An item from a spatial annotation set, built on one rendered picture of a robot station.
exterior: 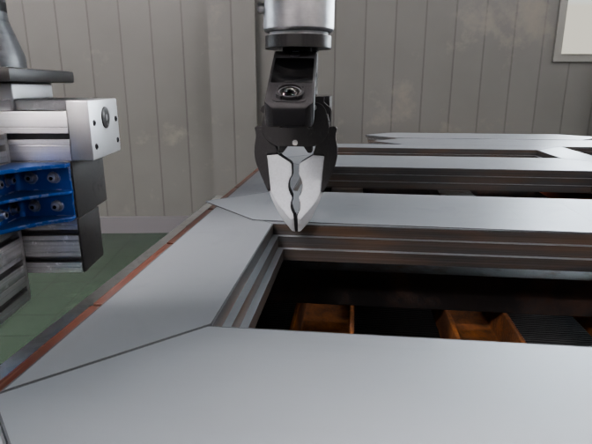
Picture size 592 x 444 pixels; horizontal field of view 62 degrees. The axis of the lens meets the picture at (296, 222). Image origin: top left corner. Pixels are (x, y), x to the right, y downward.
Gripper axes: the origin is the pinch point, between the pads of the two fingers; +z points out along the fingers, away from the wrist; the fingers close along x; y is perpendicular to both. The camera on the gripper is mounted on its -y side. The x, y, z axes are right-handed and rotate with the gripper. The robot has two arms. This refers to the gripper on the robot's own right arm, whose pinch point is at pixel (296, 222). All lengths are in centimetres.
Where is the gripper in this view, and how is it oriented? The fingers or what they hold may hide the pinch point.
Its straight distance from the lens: 56.4
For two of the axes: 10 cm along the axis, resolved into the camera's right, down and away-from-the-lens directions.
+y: 1.1, -2.6, 9.6
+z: 0.0, 9.6, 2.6
